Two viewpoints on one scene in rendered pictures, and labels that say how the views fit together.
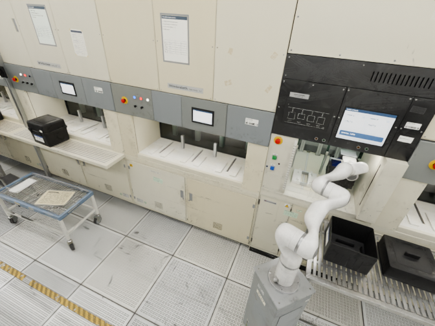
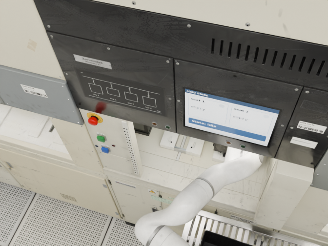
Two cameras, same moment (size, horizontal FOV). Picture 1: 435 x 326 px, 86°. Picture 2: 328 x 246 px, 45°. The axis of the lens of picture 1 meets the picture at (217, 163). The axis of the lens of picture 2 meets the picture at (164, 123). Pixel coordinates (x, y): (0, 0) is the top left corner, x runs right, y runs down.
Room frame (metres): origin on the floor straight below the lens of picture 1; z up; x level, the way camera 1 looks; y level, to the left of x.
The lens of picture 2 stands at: (0.74, -0.75, 2.62)
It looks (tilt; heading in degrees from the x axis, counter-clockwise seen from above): 58 degrees down; 2
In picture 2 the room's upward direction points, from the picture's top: 5 degrees counter-clockwise
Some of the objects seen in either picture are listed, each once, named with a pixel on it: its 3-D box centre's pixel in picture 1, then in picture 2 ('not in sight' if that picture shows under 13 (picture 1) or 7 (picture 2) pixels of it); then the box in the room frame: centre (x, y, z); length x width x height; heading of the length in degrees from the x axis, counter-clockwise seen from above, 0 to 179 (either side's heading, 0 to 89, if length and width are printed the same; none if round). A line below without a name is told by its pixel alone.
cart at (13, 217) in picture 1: (52, 206); not in sight; (1.84, 1.80, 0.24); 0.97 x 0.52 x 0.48; 72
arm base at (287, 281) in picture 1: (286, 270); not in sight; (0.85, -0.46, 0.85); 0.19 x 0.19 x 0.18
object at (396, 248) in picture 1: (408, 260); not in sight; (0.99, -1.31, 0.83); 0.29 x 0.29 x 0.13; 68
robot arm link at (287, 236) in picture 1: (289, 244); not in sight; (0.87, -0.44, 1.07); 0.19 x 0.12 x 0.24; 49
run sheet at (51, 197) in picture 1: (55, 196); not in sight; (1.75, 1.64, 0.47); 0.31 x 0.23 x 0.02; 91
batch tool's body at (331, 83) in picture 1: (318, 166); (211, 109); (1.85, -0.95, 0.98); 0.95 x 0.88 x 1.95; 159
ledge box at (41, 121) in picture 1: (48, 130); not in sight; (2.33, 1.92, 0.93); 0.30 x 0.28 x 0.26; 67
